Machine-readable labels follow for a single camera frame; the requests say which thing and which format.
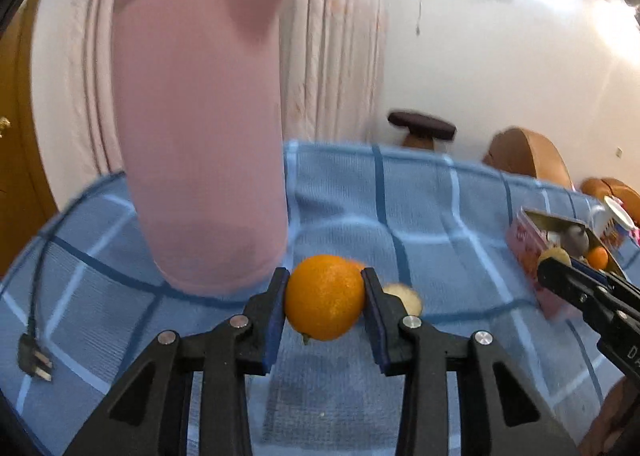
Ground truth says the large orange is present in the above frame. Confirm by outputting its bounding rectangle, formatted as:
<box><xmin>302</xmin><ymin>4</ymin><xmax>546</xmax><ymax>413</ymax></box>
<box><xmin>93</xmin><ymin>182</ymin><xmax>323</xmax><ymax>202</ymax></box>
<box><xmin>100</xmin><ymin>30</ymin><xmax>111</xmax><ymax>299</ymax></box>
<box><xmin>586</xmin><ymin>246</ymin><xmax>610</xmax><ymax>271</ymax></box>

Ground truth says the purple round fruit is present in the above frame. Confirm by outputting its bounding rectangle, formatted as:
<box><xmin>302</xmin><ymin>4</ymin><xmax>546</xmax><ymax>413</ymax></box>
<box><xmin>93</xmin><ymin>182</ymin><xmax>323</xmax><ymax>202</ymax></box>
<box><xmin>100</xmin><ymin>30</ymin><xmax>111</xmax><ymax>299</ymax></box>
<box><xmin>560</xmin><ymin>224</ymin><xmax>589</xmax><ymax>258</ymax></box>

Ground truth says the pink metal tin box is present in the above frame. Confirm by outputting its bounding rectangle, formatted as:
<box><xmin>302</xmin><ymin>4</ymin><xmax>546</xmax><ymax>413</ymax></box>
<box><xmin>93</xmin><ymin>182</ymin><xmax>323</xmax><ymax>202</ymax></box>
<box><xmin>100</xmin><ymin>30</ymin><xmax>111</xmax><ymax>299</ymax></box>
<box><xmin>506</xmin><ymin>207</ymin><xmax>627</xmax><ymax>320</ymax></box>

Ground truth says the round layered sugarcane piece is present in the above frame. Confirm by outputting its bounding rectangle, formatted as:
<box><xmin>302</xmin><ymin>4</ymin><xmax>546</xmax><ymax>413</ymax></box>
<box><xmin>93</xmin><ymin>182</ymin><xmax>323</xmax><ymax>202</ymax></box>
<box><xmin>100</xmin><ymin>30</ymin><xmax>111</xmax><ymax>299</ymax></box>
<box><xmin>383</xmin><ymin>283</ymin><xmax>423</xmax><ymax>316</ymax></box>

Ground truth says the small orange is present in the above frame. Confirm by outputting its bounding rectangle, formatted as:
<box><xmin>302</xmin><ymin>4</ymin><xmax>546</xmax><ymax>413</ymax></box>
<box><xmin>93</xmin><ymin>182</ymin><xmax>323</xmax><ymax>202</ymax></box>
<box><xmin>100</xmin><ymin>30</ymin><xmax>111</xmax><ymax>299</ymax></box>
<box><xmin>284</xmin><ymin>254</ymin><xmax>366</xmax><ymax>344</ymax></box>

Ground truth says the small yellow-brown longan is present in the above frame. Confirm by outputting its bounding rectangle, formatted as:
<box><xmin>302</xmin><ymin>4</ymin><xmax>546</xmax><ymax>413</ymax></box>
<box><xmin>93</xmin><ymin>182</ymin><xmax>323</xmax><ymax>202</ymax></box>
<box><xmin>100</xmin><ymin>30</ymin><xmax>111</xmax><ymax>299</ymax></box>
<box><xmin>537</xmin><ymin>247</ymin><xmax>572</xmax><ymax>266</ymax></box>

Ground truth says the person's hand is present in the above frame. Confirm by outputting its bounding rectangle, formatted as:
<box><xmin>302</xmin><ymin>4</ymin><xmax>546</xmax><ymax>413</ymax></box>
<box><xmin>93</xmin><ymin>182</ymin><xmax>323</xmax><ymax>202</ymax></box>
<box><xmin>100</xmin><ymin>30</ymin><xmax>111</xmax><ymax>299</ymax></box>
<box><xmin>578</xmin><ymin>378</ymin><xmax>637</xmax><ymax>456</ymax></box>

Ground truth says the white printed mug with lid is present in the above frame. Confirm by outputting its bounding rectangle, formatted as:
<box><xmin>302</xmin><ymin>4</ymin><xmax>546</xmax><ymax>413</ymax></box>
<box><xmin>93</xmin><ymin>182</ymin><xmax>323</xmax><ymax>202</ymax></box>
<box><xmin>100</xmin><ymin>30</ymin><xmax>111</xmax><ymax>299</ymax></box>
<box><xmin>588</xmin><ymin>196</ymin><xmax>634</xmax><ymax>251</ymax></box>

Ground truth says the brown leather sofa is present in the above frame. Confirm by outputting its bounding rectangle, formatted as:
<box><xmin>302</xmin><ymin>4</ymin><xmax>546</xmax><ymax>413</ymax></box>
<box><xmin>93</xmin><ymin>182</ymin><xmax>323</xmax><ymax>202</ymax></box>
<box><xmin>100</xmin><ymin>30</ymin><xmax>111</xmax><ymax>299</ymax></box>
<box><xmin>580</xmin><ymin>178</ymin><xmax>640</xmax><ymax>222</ymax></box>

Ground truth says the brown leather armchair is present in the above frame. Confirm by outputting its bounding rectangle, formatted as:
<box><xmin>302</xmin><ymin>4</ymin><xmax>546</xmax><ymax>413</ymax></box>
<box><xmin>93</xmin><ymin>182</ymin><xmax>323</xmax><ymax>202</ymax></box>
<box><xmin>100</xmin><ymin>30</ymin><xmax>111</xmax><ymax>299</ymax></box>
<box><xmin>483</xmin><ymin>127</ymin><xmax>574</xmax><ymax>190</ymax></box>

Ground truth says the wooden door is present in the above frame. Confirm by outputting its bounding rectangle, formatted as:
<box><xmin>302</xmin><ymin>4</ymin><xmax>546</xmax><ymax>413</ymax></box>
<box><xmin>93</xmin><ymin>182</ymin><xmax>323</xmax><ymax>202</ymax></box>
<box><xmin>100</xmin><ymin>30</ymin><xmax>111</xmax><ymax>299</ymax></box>
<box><xmin>0</xmin><ymin>0</ymin><xmax>58</xmax><ymax>273</ymax></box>

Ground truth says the dark round stool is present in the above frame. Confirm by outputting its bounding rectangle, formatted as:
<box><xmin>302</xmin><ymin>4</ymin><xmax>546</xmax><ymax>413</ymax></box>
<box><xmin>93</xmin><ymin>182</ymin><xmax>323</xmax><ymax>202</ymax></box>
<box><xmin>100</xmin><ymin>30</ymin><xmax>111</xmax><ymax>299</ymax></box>
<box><xmin>387</xmin><ymin>109</ymin><xmax>457</xmax><ymax>150</ymax></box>

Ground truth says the pink electric kettle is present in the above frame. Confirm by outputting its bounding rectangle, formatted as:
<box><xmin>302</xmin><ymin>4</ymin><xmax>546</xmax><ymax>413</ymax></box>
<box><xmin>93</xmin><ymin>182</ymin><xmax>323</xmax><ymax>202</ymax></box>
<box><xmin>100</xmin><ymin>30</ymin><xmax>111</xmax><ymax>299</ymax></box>
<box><xmin>112</xmin><ymin>0</ymin><xmax>288</xmax><ymax>296</ymax></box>

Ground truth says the floral pink curtain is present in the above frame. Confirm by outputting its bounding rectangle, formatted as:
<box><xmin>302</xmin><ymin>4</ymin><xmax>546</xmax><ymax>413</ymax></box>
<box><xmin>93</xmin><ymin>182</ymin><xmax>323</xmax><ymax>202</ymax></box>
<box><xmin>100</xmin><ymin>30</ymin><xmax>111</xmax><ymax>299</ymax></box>
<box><xmin>69</xmin><ymin>0</ymin><xmax>394</xmax><ymax>177</ymax></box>

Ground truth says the black power cable with plug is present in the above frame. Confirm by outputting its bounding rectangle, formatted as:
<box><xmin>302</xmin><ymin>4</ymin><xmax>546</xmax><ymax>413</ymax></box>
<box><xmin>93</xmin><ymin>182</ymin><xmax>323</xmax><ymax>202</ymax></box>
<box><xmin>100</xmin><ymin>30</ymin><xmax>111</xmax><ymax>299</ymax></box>
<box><xmin>17</xmin><ymin>229</ymin><xmax>64</xmax><ymax>384</ymax></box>

